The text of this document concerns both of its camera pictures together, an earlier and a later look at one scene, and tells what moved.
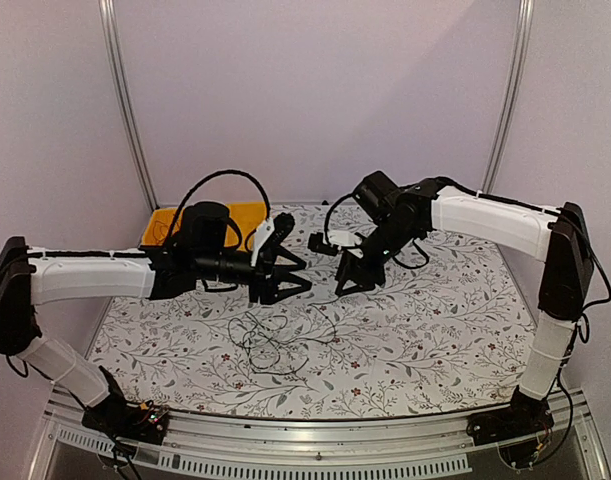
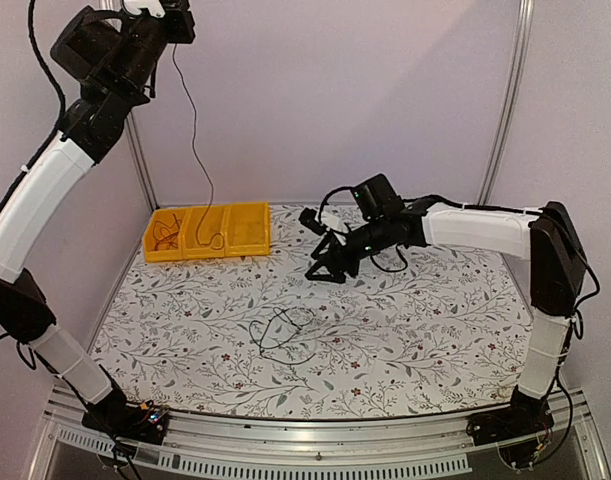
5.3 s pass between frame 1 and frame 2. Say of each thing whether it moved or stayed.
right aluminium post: stayed
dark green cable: moved
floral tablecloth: stayed
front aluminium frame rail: stayed
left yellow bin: stayed
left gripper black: moved
